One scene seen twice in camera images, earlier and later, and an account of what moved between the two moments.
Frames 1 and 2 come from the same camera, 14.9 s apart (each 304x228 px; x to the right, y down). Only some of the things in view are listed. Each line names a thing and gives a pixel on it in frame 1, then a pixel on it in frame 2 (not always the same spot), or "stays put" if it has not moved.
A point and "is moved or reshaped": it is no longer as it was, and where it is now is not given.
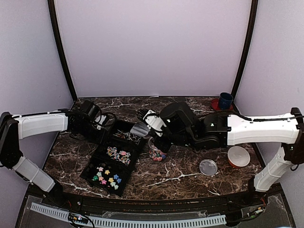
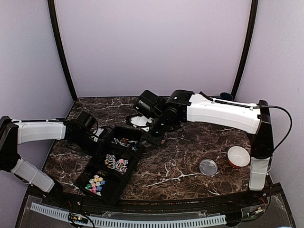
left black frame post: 52,4 stays put
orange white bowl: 238,157 stays put
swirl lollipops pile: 122,156 -> 119,165
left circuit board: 78,217 stays put
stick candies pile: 128,136 -> 126,142
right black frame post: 254,7 stays put
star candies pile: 113,182 -> 95,185
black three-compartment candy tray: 109,167 is moved or reshaped
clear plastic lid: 208,167 stays put
